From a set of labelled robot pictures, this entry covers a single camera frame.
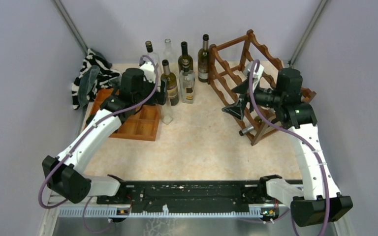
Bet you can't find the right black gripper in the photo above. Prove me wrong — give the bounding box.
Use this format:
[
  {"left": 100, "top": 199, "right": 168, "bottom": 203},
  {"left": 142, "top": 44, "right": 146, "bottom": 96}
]
[{"left": 222, "top": 77, "right": 283, "bottom": 120}]

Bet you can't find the slim clear glass bottle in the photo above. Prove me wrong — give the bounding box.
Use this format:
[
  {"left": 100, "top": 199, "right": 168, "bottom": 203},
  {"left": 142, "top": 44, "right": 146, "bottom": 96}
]
[{"left": 161, "top": 98, "right": 173, "bottom": 125}]

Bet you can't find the green wine bottle silver neck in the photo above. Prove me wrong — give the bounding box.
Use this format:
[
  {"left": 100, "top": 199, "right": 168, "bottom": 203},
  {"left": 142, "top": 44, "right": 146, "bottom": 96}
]
[{"left": 161, "top": 59, "right": 179, "bottom": 106}]

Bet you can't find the brown wooden wine rack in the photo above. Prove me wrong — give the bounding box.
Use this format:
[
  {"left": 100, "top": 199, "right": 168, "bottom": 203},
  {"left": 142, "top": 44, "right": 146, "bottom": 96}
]
[{"left": 208, "top": 29, "right": 317, "bottom": 146}]

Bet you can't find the olive wine bottle grey cap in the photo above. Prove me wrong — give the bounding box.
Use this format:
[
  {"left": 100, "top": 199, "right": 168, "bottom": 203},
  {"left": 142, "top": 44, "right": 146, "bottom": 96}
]
[{"left": 239, "top": 116, "right": 263, "bottom": 136}]

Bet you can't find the dark wine bottle black cap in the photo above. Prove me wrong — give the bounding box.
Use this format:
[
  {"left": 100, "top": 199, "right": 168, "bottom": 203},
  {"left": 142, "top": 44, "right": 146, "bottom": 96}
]
[{"left": 178, "top": 41, "right": 193, "bottom": 73}]

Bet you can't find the clear square spirit bottle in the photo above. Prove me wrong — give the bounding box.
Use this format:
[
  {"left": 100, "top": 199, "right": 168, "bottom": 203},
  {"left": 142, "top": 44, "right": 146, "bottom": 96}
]
[{"left": 145, "top": 40, "right": 160, "bottom": 64}]

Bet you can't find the dark green wine bottle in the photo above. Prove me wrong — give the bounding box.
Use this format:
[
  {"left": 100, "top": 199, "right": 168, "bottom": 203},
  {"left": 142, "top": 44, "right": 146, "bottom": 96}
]
[{"left": 197, "top": 34, "right": 209, "bottom": 83}]

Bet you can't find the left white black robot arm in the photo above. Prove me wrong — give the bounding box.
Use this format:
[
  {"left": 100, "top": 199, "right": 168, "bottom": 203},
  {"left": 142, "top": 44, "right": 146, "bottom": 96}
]
[{"left": 42, "top": 64, "right": 166, "bottom": 204}]

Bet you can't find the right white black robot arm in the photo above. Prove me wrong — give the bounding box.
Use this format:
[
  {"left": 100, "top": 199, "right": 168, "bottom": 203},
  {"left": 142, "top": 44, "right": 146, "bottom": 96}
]
[{"left": 223, "top": 65, "right": 353, "bottom": 227}]

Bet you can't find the orange wooden compartment tray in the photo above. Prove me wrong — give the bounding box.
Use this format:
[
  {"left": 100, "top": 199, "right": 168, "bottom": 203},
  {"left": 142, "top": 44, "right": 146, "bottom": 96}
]
[{"left": 86, "top": 88, "right": 160, "bottom": 141}]

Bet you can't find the zebra striped cloth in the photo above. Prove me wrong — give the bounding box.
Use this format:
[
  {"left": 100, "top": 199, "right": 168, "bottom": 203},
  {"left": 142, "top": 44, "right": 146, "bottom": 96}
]
[{"left": 71, "top": 48, "right": 122, "bottom": 110}]

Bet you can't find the grey blue cloth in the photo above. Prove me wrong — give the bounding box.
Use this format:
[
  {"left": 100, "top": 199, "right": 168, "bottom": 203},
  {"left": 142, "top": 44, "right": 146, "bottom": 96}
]
[{"left": 77, "top": 65, "right": 100, "bottom": 107}]

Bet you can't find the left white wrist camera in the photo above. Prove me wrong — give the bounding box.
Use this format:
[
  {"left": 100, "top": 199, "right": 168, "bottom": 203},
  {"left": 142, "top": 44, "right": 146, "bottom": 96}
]
[{"left": 139, "top": 59, "right": 156, "bottom": 83}]

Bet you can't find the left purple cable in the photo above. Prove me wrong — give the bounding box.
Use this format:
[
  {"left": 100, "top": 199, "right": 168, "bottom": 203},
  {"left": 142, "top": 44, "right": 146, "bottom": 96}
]
[{"left": 38, "top": 55, "right": 160, "bottom": 234}]

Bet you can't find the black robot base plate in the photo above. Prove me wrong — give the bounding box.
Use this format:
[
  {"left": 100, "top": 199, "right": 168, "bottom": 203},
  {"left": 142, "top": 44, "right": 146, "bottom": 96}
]
[{"left": 96, "top": 180, "right": 282, "bottom": 218}]

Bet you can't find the grey cable comb strip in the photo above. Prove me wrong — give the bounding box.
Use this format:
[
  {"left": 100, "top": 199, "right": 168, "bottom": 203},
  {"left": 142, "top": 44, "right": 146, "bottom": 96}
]
[{"left": 58, "top": 206, "right": 263, "bottom": 218}]

